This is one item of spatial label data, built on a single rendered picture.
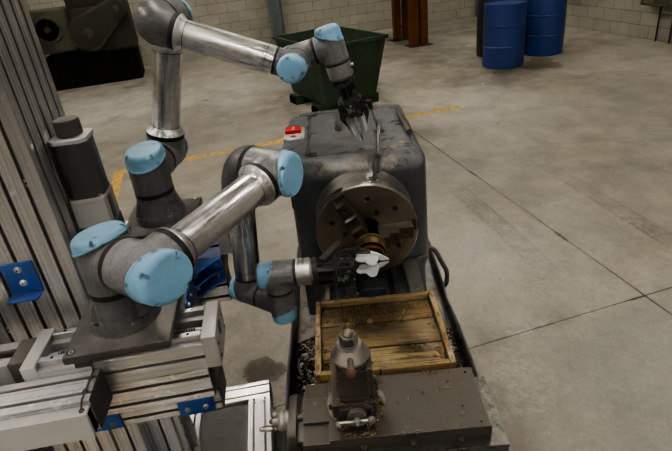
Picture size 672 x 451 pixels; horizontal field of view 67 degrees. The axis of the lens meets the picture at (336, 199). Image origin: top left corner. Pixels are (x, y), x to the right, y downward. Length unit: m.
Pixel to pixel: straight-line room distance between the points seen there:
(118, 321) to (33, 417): 0.25
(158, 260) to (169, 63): 0.75
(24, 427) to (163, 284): 0.42
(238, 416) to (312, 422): 1.11
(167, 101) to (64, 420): 0.90
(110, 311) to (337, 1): 10.94
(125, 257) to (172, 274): 0.10
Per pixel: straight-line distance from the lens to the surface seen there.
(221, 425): 2.27
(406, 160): 1.66
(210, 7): 11.39
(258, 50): 1.40
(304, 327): 2.08
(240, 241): 1.45
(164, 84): 1.63
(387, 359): 1.42
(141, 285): 1.04
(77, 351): 1.25
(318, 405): 1.22
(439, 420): 1.18
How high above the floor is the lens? 1.88
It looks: 27 degrees down
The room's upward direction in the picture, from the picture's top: 6 degrees counter-clockwise
